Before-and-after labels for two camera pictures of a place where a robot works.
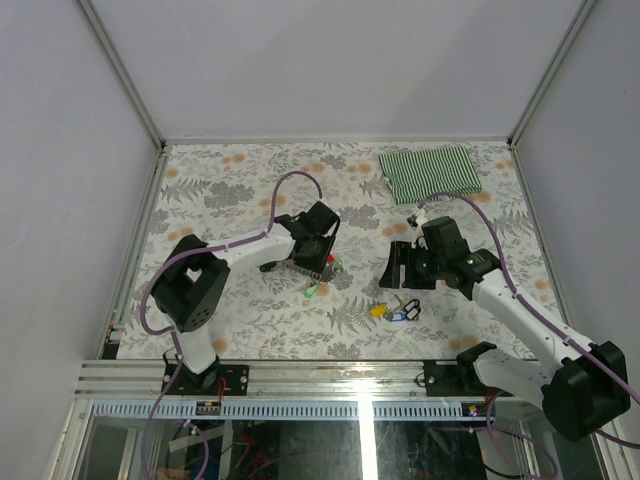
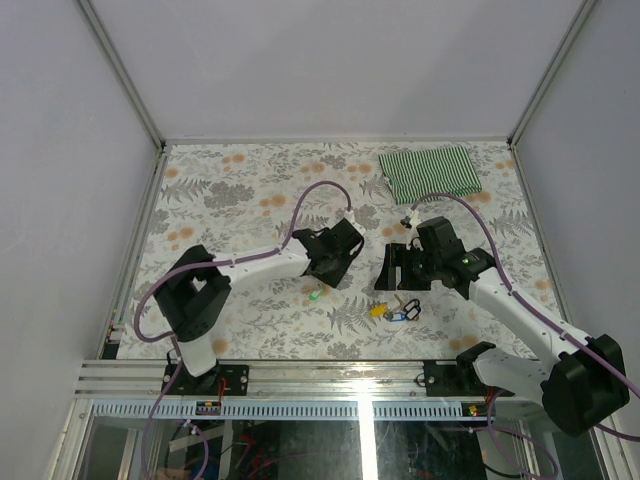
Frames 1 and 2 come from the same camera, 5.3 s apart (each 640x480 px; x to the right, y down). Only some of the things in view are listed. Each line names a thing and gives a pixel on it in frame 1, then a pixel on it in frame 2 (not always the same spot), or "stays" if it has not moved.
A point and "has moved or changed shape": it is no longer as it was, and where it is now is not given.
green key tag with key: (310, 291) has moved or changed shape
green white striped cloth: (416, 175) stays
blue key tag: (399, 317) stays
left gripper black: (317, 265) to (331, 279)
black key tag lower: (413, 313) stays
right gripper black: (399, 255) stays
